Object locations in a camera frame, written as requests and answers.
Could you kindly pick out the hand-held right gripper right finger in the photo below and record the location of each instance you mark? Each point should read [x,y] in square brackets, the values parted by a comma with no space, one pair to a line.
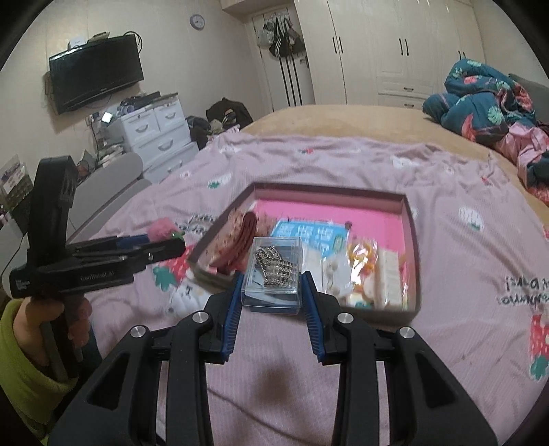
[309,308]

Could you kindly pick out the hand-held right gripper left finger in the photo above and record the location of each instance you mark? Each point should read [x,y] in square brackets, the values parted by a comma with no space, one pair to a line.
[233,308]

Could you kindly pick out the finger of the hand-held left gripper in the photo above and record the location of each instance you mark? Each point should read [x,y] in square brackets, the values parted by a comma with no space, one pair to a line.
[128,242]
[163,253]

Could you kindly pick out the clear box of rhinestone clips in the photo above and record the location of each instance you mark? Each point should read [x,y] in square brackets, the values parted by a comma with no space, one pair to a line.
[274,266]

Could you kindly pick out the bagged patterned hair band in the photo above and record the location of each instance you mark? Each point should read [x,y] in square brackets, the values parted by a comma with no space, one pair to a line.
[233,240]

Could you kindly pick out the shallow pink cardboard box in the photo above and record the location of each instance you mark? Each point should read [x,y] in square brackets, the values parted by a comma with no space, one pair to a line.
[326,188]

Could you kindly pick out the person's left forearm green sleeve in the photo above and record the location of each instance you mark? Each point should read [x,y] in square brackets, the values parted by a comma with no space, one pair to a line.
[21,386]

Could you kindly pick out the person's left hand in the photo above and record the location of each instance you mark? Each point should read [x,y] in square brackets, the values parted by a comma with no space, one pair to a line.
[25,330]

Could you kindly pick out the bagged pearl hair clips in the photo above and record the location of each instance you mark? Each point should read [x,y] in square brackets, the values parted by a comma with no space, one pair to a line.
[332,272]

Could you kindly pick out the white drawer cabinet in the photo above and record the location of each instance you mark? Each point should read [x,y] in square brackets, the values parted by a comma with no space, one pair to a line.
[158,137]

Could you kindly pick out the lit phone screen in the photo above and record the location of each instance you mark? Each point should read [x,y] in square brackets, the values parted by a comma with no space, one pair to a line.
[106,117]

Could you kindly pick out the dark clothes pile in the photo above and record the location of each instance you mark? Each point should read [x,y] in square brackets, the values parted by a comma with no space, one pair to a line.
[201,131]

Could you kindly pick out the pink strawberry print blanket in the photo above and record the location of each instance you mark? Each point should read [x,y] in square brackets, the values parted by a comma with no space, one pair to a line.
[450,300]

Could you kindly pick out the black bag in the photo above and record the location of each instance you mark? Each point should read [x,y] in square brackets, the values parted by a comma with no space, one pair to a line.
[229,112]

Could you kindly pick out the small white router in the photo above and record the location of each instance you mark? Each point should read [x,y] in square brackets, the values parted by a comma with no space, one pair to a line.
[77,42]

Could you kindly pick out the flat cardboard piece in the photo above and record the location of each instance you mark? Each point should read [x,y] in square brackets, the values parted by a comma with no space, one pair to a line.
[98,36]

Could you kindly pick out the white door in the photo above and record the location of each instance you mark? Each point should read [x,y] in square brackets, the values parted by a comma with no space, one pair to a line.
[266,81]

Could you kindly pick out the hanging bags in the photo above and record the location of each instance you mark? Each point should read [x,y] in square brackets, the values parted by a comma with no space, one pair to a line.
[281,38]

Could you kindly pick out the teal floral quilt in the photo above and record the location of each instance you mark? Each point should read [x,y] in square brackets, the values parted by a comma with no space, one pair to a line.
[476,103]

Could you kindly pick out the white wardrobe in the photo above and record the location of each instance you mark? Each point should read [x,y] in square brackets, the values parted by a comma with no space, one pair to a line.
[386,47]

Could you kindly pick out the grey headboard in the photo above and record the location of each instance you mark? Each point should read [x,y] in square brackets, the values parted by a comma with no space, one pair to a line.
[534,85]

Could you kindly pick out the black wall television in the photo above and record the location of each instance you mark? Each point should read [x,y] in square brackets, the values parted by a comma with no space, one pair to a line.
[96,73]

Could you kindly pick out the round wall clock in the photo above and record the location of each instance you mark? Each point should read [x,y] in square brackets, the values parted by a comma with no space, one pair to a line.
[197,21]

